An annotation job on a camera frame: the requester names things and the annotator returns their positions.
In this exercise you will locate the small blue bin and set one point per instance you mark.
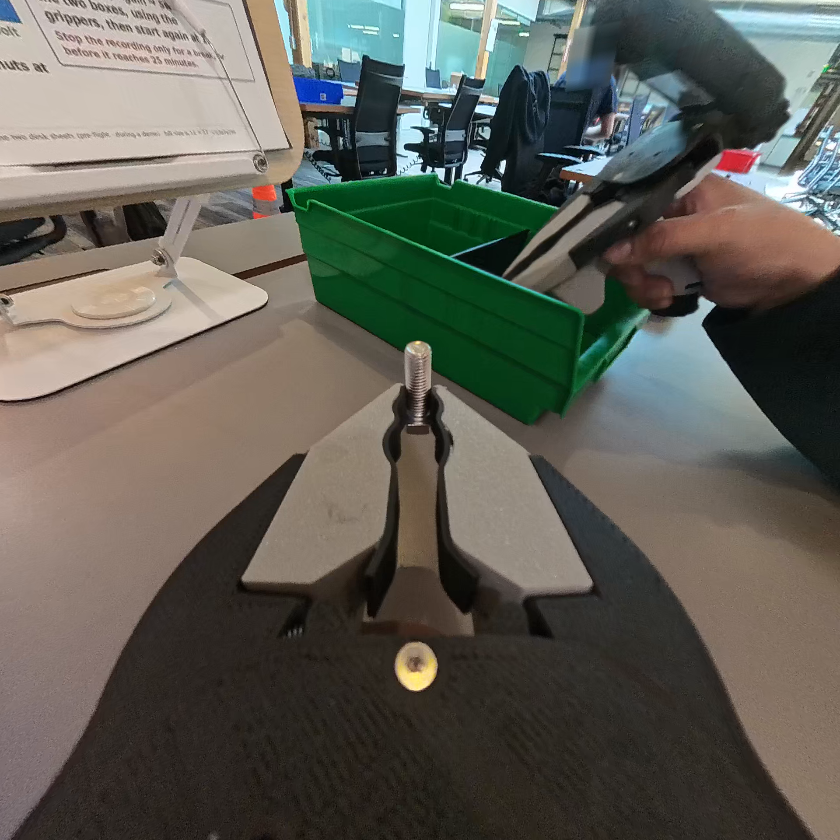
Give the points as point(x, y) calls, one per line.
point(318, 92)

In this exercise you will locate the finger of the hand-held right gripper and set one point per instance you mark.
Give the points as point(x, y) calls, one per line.
point(584, 285)
point(558, 226)

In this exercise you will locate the person's right hand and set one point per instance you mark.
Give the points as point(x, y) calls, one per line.
point(748, 256)

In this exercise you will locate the black office chair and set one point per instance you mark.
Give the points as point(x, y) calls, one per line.
point(374, 118)
point(453, 124)

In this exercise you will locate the steel hex bolt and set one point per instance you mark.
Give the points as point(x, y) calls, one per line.
point(417, 380)

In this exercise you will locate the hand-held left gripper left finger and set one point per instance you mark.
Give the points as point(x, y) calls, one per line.
point(321, 518)

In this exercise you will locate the printed instruction sheet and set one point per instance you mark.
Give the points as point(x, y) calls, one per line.
point(131, 111)

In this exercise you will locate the green plastic bin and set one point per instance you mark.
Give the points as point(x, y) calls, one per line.
point(426, 308)

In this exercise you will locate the black bin divider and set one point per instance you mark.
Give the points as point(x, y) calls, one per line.
point(492, 256)

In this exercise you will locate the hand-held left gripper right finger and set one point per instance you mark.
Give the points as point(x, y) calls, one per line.
point(518, 525)

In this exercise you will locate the orange traffic cone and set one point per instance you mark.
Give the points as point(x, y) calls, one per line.
point(266, 200)

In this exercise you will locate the small red bin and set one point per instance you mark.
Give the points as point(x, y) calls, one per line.
point(740, 161)

